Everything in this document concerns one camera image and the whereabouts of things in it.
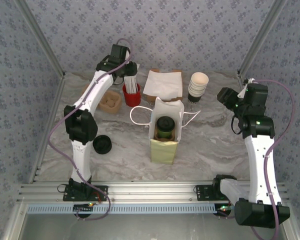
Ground aluminium frame post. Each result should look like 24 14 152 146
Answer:
14 0 66 79
236 0 288 79

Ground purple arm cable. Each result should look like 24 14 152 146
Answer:
47 38 136 221
218 78 296 240

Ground black cup lid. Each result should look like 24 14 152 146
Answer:
156 116 176 133

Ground white yellow paper bag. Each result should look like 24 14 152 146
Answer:
129 97 202 165

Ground stack of black lids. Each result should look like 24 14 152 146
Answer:
92 134 113 155

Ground stack of paper cups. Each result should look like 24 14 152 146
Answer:
187 72 210 104

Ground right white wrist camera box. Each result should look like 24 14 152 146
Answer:
236 77 257 99

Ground small black controller board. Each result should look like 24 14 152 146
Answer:
216 203 235 216
73 203 95 214

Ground white napkins on brown tray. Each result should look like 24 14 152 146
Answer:
142 68 184 103

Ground aluminium front frame rail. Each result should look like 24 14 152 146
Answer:
17 181 290 204

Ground white slotted cable duct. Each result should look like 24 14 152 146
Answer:
26 202 217 215

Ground brown pulp cup carrier stack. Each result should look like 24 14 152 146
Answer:
81 83 123 115

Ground aluminium frame leg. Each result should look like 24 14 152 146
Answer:
2 202 28 240
279 219 300 240

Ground red straw holder cup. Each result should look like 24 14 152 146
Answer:
121 83 142 108

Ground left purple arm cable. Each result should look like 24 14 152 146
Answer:
47 38 136 221

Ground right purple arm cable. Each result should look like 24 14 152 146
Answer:
218 78 296 240

